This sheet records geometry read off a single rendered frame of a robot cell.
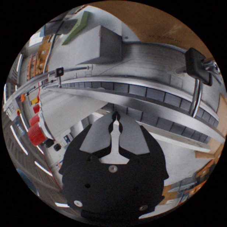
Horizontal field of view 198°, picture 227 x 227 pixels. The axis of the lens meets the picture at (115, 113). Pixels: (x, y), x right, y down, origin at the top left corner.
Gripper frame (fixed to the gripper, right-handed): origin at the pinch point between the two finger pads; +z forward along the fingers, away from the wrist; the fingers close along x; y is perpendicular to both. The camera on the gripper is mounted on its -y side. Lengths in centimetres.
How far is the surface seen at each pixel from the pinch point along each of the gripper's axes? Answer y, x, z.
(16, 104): -7, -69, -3
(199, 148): 3.8, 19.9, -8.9
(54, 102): -1.8, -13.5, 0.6
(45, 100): -1.1, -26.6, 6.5
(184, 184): 119, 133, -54
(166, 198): 257, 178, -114
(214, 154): 12, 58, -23
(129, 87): -3.0, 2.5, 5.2
